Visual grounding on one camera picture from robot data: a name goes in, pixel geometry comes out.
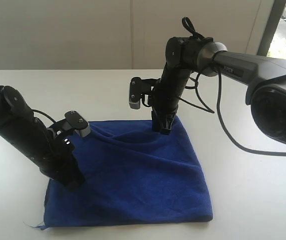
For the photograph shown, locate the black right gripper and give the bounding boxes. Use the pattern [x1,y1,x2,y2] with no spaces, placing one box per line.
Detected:
[151,37,213,135]

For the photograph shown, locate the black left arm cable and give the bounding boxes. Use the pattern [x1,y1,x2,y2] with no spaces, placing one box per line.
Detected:
[32,109,57,125]

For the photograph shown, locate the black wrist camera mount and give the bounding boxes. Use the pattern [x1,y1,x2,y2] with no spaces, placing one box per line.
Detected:
[47,110,92,145]
[129,77,158,110]

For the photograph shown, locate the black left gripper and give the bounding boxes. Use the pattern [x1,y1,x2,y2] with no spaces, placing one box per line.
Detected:
[0,116,85,192]

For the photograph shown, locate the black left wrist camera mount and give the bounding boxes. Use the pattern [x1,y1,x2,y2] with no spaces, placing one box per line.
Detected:
[47,110,92,145]

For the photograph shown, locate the dark window frame post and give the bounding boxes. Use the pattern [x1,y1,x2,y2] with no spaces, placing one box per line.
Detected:
[256,0,286,56]

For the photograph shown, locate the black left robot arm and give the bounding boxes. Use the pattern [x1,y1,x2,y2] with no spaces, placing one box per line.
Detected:
[0,85,90,191]

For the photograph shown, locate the blue microfibre towel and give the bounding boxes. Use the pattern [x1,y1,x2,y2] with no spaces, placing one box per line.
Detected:
[38,118,213,230]

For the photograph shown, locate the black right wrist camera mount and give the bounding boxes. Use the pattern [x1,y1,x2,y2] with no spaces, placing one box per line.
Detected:
[129,77,158,110]

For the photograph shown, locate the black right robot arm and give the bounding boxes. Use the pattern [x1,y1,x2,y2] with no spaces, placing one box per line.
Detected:
[150,37,286,144]

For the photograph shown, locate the green tree outside window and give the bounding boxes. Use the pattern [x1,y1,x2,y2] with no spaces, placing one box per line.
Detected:
[267,48,286,60]

